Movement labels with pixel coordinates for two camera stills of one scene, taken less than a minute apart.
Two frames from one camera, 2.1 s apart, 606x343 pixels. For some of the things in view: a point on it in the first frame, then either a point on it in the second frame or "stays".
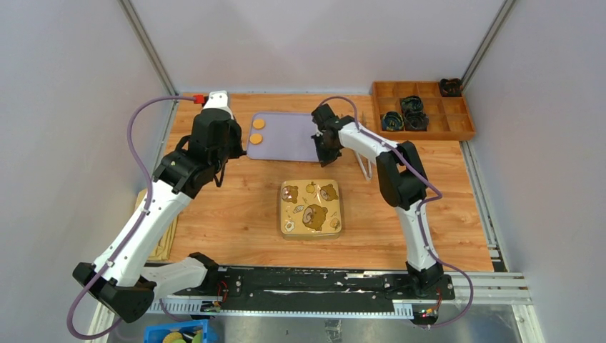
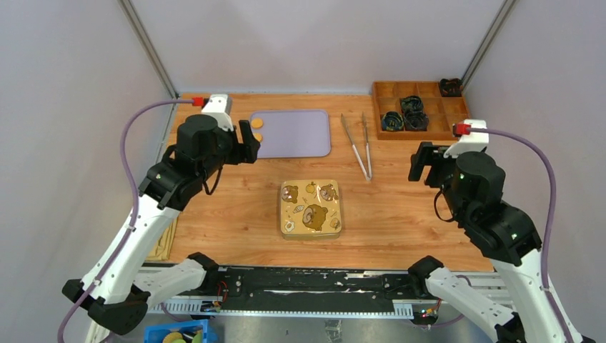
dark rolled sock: (415, 121) stays
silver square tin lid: (311, 209) stays
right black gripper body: (327, 153) -> (438, 176)
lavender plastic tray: (286, 136) stays
